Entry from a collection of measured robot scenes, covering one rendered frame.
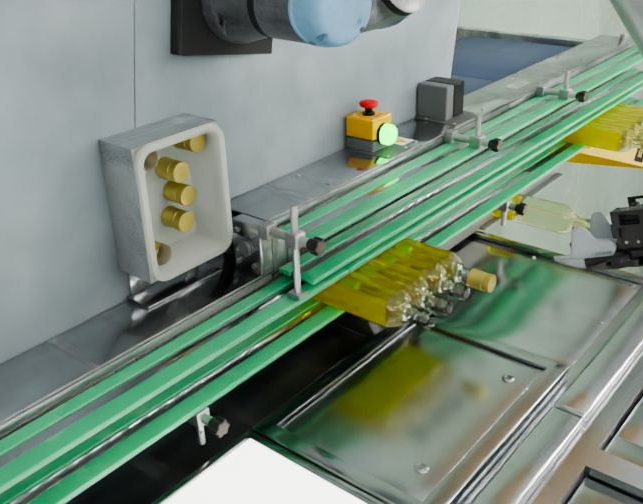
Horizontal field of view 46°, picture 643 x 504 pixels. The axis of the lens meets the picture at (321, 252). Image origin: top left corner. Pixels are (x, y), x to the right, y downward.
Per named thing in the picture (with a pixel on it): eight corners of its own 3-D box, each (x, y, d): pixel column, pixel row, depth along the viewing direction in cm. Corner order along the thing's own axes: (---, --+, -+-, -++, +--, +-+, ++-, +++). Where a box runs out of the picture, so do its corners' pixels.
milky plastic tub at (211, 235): (120, 272, 124) (155, 287, 119) (98, 139, 114) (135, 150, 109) (200, 234, 135) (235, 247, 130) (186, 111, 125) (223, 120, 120)
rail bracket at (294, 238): (261, 288, 132) (317, 310, 125) (254, 198, 124) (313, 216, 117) (273, 281, 134) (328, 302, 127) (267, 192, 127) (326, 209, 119)
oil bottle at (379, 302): (303, 296, 143) (398, 333, 131) (302, 270, 141) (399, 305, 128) (322, 285, 147) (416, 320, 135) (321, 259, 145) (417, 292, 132)
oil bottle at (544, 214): (491, 216, 199) (589, 242, 184) (491, 198, 196) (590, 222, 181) (501, 206, 202) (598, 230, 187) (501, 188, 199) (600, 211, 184)
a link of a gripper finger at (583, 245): (547, 228, 112) (613, 218, 107) (556, 265, 113) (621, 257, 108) (542, 235, 109) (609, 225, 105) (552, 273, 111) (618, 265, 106)
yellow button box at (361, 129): (344, 147, 163) (372, 153, 158) (343, 113, 159) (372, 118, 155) (363, 138, 167) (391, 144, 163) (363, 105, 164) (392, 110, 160)
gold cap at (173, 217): (159, 209, 124) (177, 215, 122) (176, 202, 127) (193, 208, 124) (162, 229, 126) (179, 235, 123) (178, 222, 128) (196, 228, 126)
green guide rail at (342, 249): (278, 272, 135) (313, 285, 130) (278, 267, 134) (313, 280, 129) (631, 71, 254) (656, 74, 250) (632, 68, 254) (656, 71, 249)
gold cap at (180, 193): (161, 183, 123) (179, 189, 121) (177, 176, 126) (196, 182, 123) (164, 203, 125) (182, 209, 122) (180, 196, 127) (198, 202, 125)
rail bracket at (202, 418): (159, 429, 123) (217, 465, 115) (153, 395, 119) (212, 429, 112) (178, 417, 125) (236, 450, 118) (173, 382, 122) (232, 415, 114)
